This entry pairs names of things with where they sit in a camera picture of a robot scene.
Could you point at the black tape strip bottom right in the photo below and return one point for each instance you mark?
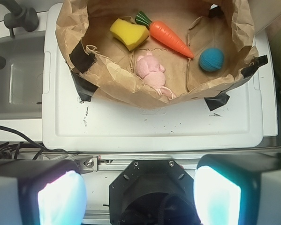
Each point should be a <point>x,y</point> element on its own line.
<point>218,101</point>

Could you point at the black tape strip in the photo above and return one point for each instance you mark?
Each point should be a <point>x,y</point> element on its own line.
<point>218,101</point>
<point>255,64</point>
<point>82,62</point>

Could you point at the pink plush pig toy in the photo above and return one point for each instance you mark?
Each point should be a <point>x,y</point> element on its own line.
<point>149,69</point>

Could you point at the black tape strip left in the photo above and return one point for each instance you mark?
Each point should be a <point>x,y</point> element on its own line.
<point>82,62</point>

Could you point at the orange plastic toy carrot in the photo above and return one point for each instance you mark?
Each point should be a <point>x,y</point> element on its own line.
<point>161,32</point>

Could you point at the brown paper bag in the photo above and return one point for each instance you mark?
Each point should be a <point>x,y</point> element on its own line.
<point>202,24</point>

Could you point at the grey toy sink basin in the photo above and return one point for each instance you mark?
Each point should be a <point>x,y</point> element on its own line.
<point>21,80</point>

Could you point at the yellow sponge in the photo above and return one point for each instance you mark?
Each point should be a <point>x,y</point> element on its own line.
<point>131,35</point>

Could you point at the blue yarn ball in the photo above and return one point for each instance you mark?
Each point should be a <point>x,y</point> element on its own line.
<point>211,59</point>

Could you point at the aluminium frame rail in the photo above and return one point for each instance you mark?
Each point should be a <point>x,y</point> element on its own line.
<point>95,162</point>

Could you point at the dark grey toy faucet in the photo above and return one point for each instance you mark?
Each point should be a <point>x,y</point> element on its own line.
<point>19,16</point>

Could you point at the white plastic bin lid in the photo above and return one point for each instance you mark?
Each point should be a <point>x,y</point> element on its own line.
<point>106,126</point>

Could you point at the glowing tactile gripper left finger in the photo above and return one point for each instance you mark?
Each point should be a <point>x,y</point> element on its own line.
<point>41,192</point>

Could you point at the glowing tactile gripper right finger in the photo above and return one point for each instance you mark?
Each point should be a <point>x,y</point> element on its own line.
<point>238,189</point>

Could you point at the black octagonal mount plate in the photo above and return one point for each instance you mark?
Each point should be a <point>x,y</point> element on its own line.
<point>153,192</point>

